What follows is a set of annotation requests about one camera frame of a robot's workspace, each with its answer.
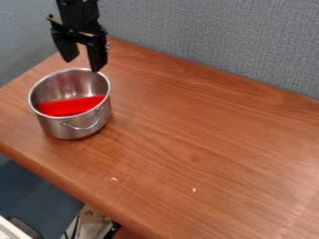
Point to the stainless steel pot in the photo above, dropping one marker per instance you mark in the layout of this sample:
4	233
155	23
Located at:
72	83

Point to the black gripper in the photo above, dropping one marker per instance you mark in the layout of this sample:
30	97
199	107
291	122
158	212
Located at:
76	26

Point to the red plastic block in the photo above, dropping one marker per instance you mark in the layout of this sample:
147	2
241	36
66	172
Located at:
68	107

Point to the black white floor object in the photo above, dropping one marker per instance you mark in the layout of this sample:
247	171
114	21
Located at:
14	228

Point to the table leg frame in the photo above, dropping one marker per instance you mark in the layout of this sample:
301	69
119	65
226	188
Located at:
91	225

